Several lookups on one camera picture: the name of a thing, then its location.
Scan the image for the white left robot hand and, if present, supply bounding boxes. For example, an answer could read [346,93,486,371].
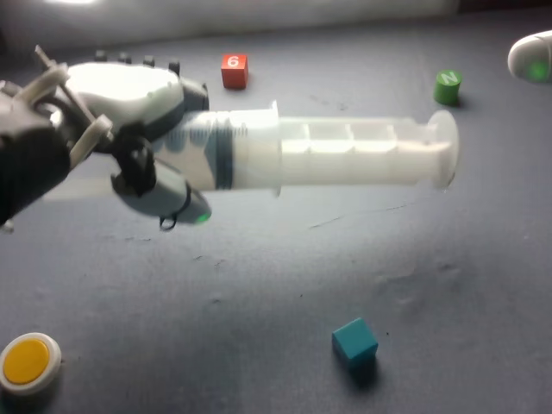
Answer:
[64,50,213,232]

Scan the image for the large clear plastic syringe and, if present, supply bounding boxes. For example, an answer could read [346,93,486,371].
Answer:
[148,99,461,198]

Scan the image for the red number cube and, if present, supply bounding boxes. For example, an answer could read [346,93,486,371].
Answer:
[221,53,250,91]

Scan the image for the white backdrop board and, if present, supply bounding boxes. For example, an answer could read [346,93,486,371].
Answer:
[0,0,552,44]

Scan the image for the grey table cloth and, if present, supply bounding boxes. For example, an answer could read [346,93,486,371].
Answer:
[0,8,552,414]

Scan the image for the green cylinder with letter N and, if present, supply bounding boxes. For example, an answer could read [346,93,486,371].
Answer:
[433,68,463,107]

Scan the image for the teal cube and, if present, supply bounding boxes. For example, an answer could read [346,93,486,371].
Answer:
[331,317,380,373]

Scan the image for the yellow button with white ring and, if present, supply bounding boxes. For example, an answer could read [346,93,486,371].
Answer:
[0,332,62,397]

